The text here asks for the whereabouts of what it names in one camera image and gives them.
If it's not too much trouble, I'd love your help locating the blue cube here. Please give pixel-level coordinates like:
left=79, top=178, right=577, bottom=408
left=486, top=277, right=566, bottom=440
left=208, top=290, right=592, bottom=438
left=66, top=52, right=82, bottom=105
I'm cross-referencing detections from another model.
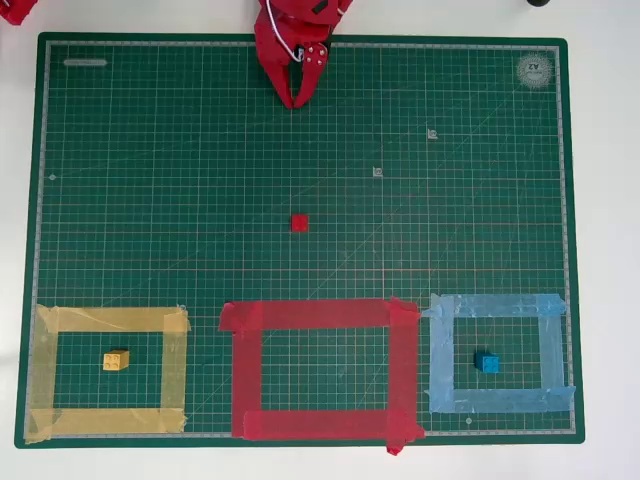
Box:
left=473, top=350, right=501, bottom=375

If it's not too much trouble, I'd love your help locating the blue tape square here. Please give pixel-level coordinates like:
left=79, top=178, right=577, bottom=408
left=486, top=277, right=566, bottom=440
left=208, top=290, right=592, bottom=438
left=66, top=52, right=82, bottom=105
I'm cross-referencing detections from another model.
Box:
left=421, top=292, right=577, bottom=415

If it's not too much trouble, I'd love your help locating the red leader arm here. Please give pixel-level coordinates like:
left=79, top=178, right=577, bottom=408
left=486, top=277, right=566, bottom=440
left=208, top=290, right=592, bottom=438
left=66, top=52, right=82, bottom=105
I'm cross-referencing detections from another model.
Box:
left=0, top=0, right=39, bottom=27

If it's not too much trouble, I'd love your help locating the green cutting mat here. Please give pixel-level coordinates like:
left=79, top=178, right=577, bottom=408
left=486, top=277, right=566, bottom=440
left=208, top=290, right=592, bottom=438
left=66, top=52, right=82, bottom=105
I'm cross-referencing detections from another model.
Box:
left=13, top=32, right=586, bottom=450

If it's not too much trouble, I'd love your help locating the red tape square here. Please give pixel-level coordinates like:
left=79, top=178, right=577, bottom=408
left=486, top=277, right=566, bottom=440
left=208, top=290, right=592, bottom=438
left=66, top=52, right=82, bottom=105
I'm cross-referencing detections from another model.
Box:
left=218, top=295, right=426, bottom=457

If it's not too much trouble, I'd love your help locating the yellow cube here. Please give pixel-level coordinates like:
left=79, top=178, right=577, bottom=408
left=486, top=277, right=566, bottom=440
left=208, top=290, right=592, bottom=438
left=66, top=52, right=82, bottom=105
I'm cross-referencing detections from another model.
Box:
left=102, top=349, right=131, bottom=372

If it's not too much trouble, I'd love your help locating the yellow tape square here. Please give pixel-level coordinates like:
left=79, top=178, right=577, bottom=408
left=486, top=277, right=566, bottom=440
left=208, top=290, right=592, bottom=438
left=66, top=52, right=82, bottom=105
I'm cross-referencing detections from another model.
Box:
left=24, top=303, right=192, bottom=445

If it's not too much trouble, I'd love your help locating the white gripper servo cable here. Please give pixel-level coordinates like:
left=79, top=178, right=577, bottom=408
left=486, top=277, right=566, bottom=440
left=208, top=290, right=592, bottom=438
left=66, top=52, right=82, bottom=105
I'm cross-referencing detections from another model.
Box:
left=266, top=0, right=305, bottom=63

